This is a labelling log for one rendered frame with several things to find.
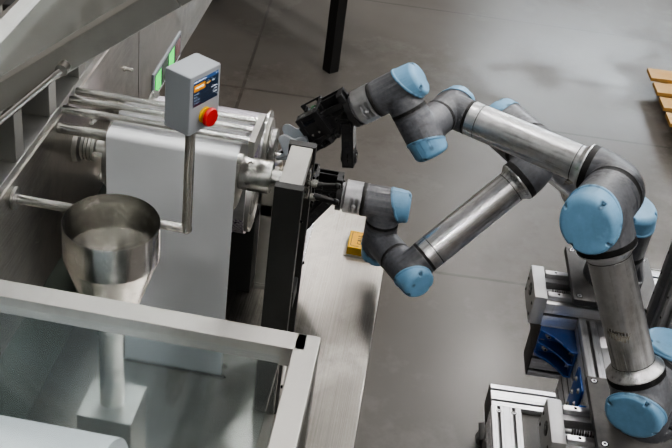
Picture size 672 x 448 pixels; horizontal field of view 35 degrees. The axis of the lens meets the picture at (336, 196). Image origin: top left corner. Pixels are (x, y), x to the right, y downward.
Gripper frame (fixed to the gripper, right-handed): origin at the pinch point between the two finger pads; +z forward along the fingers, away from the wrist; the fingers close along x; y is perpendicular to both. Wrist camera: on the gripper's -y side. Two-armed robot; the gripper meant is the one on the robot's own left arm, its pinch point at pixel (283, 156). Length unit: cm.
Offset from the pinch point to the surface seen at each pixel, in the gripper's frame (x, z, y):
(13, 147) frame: 50, 13, 44
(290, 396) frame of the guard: 106, -36, 18
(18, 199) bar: 55, 16, 37
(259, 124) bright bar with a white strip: 25.9, -13.0, 18.5
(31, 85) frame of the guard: 89, -25, 59
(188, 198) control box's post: 55, -10, 24
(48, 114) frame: 35, 14, 42
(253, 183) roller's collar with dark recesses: 27.3, -5.3, 9.2
